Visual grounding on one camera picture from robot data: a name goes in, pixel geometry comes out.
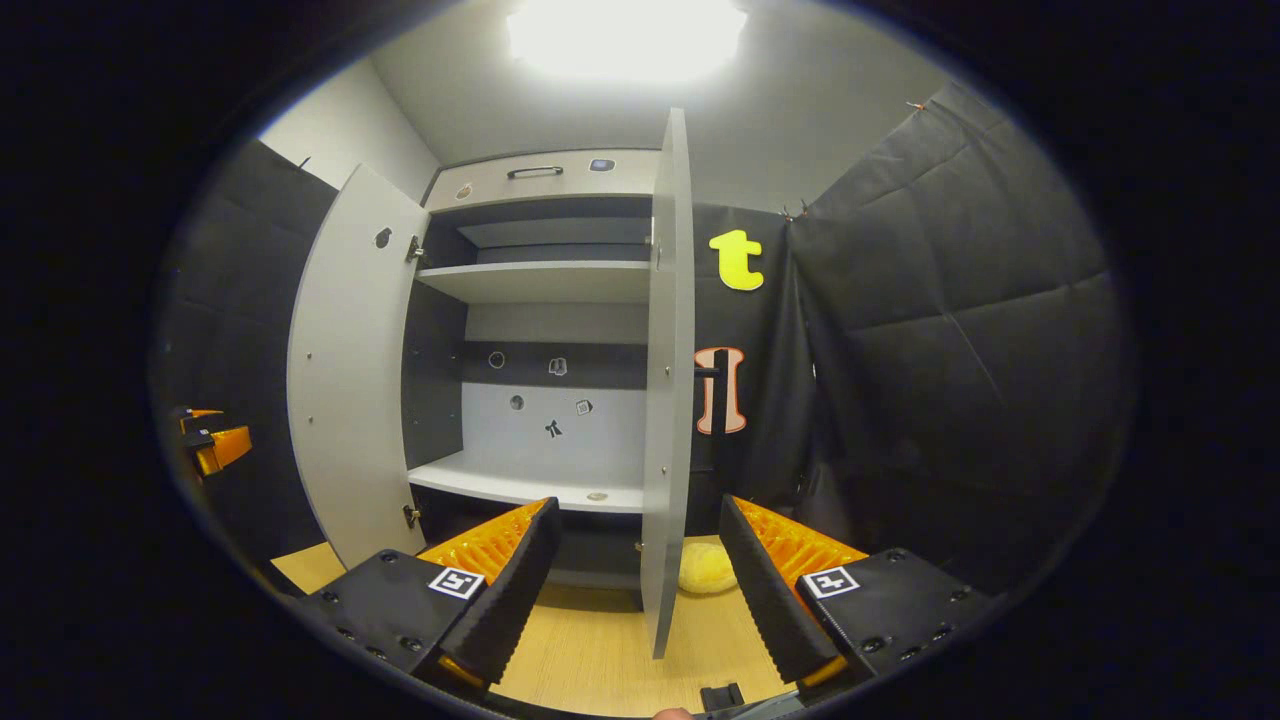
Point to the grey cabinet door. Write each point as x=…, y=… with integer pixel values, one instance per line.
x=350, y=380
x=668, y=400

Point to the grey cabinet shelf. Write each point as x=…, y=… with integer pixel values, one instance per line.
x=540, y=282
x=520, y=480

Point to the grey cabinet drawer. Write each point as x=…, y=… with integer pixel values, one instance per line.
x=620, y=180

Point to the grey double-door shoe cabinet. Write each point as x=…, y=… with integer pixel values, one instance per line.
x=560, y=325

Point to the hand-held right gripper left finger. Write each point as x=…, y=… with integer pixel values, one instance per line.
x=515, y=580

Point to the black backdrop cloth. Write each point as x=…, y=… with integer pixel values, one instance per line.
x=950, y=350

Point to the ceiling light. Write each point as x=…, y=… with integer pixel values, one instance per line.
x=625, y=40

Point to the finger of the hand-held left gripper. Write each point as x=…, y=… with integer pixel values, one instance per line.
x=228, y=447
x=200, y=414

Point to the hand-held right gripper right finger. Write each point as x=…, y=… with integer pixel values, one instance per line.
x=762, y=590

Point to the yellow sponge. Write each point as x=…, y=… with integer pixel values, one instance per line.
x=708, y=570

